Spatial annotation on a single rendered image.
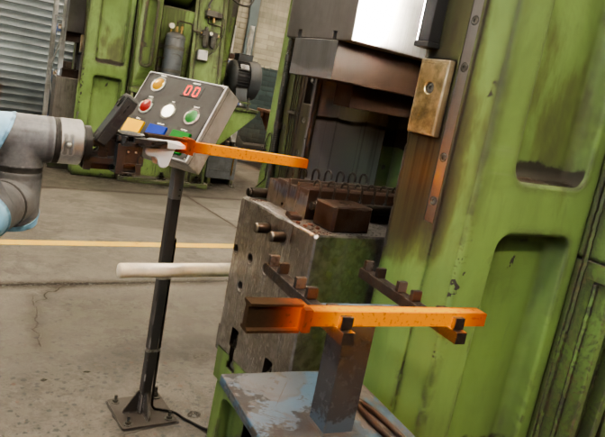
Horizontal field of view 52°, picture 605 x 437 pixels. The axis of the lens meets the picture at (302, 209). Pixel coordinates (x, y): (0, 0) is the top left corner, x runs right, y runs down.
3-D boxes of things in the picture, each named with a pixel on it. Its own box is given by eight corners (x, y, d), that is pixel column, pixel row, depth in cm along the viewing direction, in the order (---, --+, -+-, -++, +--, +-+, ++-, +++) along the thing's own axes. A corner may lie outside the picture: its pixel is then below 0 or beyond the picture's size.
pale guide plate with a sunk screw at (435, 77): (432, 136, 138) (449, 59, 135) (405, 130, 145) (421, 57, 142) (438, 138, 139) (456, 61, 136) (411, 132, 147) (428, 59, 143)
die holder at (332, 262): (281, 410, 151) (316, 235, 142) (216, 342, 181) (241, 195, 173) (441, 385, 182) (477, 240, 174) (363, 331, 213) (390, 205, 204)
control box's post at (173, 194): (138, 416, 220) (183, 115, 200) (135, 411, 223) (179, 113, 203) (148, 414, 222) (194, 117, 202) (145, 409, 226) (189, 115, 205)
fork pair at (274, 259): (278, 274, 111) (280, 263, 111) (267, 263, 116) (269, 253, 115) (385, 278, 121) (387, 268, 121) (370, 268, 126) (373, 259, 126)
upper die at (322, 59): (330, 79, 151) (338, 40, 149) (288, 72, 167) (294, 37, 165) (449, 104, 174) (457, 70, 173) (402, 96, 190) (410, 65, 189)
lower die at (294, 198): (303, 219, 157) (310, 186, 156) (266, 199, 174) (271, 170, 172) (421, 224, 181) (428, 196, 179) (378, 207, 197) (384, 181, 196)
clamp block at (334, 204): (330, 232, 148) (336, 206, 146) (311, 223, 155) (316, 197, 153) (369, 234, 154) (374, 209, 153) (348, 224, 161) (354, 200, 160)
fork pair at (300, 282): (306, 299, 100) (308, 287, 100) (293, 286, 105) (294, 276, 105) (420, 302, 111) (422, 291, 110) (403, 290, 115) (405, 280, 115)
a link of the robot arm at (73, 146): (56, 113, 124) (64, 121, 116) (81, 117, 126) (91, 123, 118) (51, 158, 125) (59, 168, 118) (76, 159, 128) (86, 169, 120)
